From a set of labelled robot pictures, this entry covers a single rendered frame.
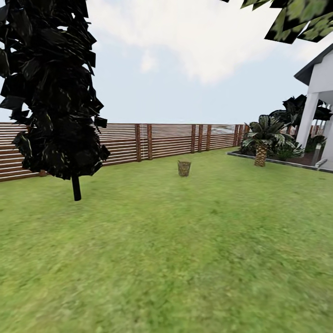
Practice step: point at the wicker basket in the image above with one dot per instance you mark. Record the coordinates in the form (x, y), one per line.
(186, 168)

